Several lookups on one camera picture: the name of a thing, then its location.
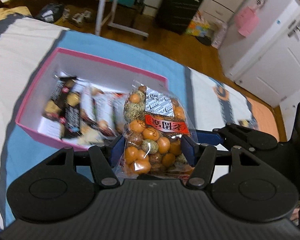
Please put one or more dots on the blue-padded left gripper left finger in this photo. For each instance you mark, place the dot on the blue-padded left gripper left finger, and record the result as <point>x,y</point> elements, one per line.
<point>104,159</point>

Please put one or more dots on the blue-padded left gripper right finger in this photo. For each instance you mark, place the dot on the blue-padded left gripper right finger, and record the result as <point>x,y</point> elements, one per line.
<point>202,158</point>

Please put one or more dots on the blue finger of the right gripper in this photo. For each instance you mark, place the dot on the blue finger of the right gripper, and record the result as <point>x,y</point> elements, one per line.
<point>209,137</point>

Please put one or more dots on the instant noodle packet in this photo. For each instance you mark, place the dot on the instant noodle packet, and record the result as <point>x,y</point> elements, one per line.
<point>101,115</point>

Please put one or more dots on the clear bag coated peanuts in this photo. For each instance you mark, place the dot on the clear bag coated peanuts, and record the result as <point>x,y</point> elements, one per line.
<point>155,123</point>

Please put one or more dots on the black cracker packet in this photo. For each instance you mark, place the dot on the black cracker packet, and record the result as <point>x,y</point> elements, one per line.
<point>63,106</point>

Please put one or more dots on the snack packet on bed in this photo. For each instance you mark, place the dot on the snack packet on bed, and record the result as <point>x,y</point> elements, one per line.
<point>251,124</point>

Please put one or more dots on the printed paper sheet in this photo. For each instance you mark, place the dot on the printed paper sheet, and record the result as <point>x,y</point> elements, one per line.
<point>49,128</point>

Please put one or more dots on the pink cardboard box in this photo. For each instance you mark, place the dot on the pink cardboard box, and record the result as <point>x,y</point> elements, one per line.
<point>68,70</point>

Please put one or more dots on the white wardrobe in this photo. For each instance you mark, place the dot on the white wardrobe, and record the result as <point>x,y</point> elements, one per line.
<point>267,61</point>

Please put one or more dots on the colourful gift bag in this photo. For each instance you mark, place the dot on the colourful gift bag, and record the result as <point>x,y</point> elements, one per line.
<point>199,27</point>

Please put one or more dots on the pink hanging bag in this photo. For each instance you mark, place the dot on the pink hanging bag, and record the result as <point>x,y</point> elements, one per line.
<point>247,19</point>

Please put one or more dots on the black drawer cabinet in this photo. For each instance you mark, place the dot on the black drawer cabinet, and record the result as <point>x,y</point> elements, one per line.
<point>176,15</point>

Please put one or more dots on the striped bed cover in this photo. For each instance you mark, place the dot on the striped bed cover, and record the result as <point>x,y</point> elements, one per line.
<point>25,43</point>

